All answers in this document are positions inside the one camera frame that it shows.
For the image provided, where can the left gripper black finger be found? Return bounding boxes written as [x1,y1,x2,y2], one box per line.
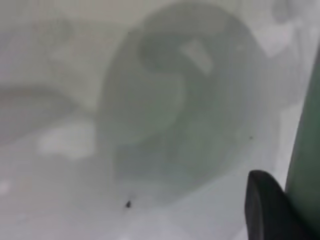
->
[244,169,305,240]

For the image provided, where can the green plastic plate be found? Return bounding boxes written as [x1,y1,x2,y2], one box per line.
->
[285,44,320,240]

